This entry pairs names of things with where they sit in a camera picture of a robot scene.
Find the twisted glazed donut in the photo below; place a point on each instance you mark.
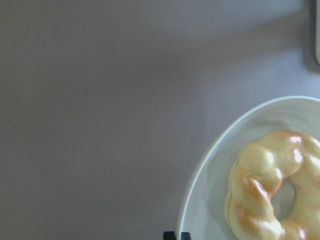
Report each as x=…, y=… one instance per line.
x=257, y=176

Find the white round plate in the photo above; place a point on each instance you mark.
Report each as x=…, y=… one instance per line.
x=201, y=215

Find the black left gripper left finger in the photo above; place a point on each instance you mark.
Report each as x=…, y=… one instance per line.
x=169, y=235

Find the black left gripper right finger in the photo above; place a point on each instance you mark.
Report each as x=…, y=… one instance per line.
x=185, y=236

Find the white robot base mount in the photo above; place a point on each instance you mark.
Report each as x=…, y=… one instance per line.
x=309, y=42

